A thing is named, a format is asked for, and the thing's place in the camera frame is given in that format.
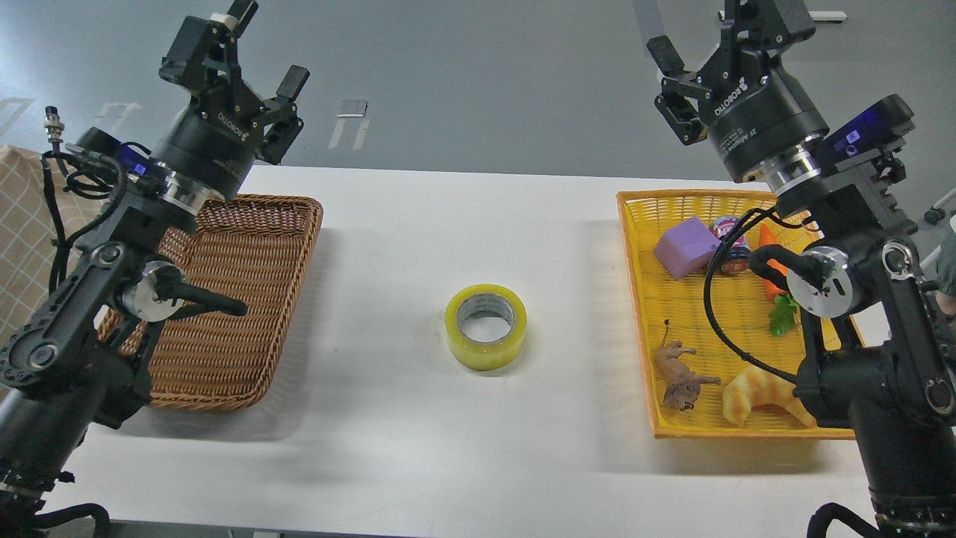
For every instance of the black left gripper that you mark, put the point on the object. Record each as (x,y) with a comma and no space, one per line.
(213,142)

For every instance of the small pink can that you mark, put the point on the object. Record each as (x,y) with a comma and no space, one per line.
(736,259)

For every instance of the purple foam block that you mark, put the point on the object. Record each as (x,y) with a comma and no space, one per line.
(686,248)

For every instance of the brown toy lion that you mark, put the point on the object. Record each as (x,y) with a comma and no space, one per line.
(683,385)

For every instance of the orange toy carrot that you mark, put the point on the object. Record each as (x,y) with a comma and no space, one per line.
(784,315)

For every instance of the brown wicker basket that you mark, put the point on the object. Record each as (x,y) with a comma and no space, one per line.
(255,249)

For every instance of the beige checkered cloth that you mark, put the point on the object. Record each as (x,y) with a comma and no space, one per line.
(27,233)

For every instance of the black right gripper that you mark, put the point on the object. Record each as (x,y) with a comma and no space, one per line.
(754,110)

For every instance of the yellow tape roll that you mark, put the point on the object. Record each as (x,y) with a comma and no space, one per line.
(486,301)

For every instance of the toy croissant bread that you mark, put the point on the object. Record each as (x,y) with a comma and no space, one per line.
(755,387)

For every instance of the yellow plastic basket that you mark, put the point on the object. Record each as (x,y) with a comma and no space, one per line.
(669,309)

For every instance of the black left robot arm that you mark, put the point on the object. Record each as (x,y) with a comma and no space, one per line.
(82,358)

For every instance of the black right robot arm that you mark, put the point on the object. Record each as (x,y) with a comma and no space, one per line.
(879,353)

